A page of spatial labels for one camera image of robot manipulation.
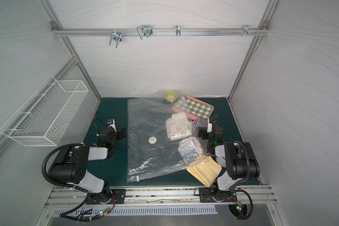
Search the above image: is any white slotted cable duct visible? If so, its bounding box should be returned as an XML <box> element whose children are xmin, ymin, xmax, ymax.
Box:
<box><xmin>52</xmin><ymin>205</ymin><xmax>218</xmax><ymax>217</ymax></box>

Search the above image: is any clear plastic vacuum bag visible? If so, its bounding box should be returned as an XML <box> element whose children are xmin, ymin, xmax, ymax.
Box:
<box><xmin>127</xmin><ymin>98</ymin><xmax>206</xmax><ymax>182</ymax></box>

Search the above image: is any white vacuum bag valve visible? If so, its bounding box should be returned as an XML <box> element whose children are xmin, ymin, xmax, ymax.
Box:
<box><xmin>148</xmin><ymin>136</ymin><xmax>157</xmax><ymax>144</ymax></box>

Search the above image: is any pink tray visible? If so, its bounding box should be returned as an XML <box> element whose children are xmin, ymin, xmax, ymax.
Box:
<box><xmin>172</xmin><ymin>94</ymin><xmax>215</xmax><ymax>121</ymax></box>

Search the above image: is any metal u-bolt clamp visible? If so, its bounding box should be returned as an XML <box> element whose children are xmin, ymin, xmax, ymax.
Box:
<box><xmin>109</xmin><ymin>31</ymin><xmax>122</xmax><ymax>48</ymax></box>

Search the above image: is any metal u-bolt hook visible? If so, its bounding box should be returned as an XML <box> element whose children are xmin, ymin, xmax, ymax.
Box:
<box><xmin>137</xmin><ymin>25</ymin><xmax>153</xmax><ymax>40</ymax></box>

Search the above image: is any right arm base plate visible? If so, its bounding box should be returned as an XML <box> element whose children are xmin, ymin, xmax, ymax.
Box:
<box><xmin>195</xmin><ymin>187</ymin><xmax>237</xmax><ymax>203</ymax></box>

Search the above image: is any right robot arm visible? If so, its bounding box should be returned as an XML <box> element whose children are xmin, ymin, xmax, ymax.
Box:
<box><xmin>198</xmin><ymin>126</ymin><xmax>260</xmax><ymax>202</ymax></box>

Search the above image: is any green table mat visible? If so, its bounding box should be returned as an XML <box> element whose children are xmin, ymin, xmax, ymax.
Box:
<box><xmin>87</xmin><ymin>98</ymin><xmax>242</xmax><ymax>186</ymax></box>

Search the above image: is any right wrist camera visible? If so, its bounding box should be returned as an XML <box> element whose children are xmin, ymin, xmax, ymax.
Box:
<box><xmin>207</xmin><ymin>115</ymin><xmax>218</xmax><ymax>133</ymax></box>

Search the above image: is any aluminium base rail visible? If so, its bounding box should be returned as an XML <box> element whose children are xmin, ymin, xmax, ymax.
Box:
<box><xmin>45</xmin><ymin>185</ymin><xmax>278</xmax><ymax>208</ymax></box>

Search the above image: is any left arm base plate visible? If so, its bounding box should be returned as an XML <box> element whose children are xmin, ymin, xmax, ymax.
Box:
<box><xmin>86</xmin><ymin>189</ymin><xmax>126</xmax><ymax>205</ymax></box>

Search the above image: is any small green bowl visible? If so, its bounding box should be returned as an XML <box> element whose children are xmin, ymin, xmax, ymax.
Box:
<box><xmin>164</xmin><ymin>91</ymin><xmax>178</xmax><ymax>103</ymax></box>

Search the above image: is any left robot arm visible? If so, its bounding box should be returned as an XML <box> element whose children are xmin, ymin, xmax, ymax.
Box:
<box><xmin>42</xmin><ymin>126</ymin><xmax>126</xmax><ymax>204</ymax></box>

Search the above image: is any small metal bracket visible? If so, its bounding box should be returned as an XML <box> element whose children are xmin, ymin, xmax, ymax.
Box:
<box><xmin>175</xmin><ymin>25</ymin><xmax>181</xmax><ymax>37</ymax></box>

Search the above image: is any white wire basket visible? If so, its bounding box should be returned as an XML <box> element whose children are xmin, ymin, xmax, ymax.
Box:
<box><xmin>0</xmin><ymin>75</ymin><xmax>89</xmax><ymax>147</ymax></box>

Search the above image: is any aluminium crossbar rail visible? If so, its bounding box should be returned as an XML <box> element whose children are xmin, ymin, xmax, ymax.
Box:
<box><xmin>52</xmin><ymin>27</ymin><xmax>270</xmax><ymax>37</ymax></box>

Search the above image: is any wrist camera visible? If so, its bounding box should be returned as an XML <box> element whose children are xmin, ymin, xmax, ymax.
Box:
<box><xmin>106</xmin><ymin>119</ymin><xmax>117</xmax><ymax>131</ymax></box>
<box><xmin>207</xmin><ymin>115</ymin><xmax>218</xmax><ymax>133</ymax></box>

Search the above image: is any white rabbit patterned towel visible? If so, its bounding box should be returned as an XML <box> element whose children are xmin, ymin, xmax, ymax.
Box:
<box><xmin>166</xmin><ymin>113</ymin><xmax>193</xmax><ymax>141</ymax></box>

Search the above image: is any yellow towel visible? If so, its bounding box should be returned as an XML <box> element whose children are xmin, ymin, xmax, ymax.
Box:
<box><xmin>186</xmin><ymin>156</ymin><xmax>222</xmax><ymax>187</ymax></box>

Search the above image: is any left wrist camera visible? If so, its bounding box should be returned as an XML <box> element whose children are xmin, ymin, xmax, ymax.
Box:
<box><xmin>106</xmin><ymin>119</ymin><xmax>117</xmax><ymax>131</ymax></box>

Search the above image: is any green checkered folded cloth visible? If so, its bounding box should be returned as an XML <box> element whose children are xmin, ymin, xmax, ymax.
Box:
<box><xmin>173</xmin><ymin>95</ymin><xmax>214</xmax><ymax>120</ymax></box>

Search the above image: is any metal hook bracket right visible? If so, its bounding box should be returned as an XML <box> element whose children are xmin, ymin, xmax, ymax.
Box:
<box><xmin>234</xmin><ymin>25</ymin><xmax>259</xmax><ymax>36</ymax></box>

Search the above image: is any blue patterned towel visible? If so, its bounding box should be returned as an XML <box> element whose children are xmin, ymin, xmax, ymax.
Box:
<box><xmin>178</xmin><ymin>137</ymin><xmax>205</xmax><ymax>163</ymax></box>

